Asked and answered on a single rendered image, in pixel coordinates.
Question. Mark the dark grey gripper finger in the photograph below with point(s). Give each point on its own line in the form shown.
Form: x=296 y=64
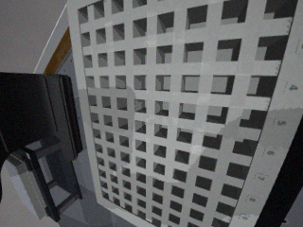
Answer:
x=33 y=107

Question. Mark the white rectangular plate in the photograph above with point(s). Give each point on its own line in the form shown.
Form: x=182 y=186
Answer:
x=26 y=185

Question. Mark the grey perforated base plate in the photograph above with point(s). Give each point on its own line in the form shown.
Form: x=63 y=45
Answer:
x=87 y=212

